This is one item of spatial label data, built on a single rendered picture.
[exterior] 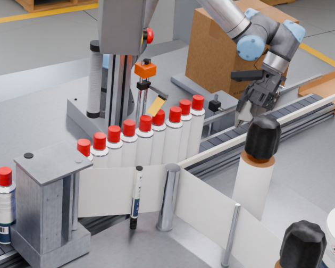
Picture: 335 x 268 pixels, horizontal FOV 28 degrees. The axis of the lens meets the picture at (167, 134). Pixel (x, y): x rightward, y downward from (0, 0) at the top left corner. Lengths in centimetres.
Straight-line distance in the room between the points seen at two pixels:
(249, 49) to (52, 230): 78
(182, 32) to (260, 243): 299
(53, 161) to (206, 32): 106
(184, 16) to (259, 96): 235
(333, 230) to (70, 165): 63
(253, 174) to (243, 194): 7
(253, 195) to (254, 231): 21
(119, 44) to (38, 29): 328
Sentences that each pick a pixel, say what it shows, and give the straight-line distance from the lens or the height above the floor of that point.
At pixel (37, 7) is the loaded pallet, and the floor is 2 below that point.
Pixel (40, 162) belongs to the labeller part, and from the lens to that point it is 146.
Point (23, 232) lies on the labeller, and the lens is 156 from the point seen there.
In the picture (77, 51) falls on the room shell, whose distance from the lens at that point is 456.
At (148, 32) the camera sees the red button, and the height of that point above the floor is 134.
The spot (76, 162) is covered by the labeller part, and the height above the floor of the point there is 115.
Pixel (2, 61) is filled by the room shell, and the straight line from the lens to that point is 441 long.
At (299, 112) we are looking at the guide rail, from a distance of 228.
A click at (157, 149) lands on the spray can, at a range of 183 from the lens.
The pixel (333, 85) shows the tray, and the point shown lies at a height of 83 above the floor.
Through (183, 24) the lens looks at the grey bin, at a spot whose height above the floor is 31.
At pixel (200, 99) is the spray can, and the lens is 188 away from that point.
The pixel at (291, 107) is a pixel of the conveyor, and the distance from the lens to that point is 236.
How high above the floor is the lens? 199
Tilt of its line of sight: 32 degrees down
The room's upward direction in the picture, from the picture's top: 8 degrees clockwise
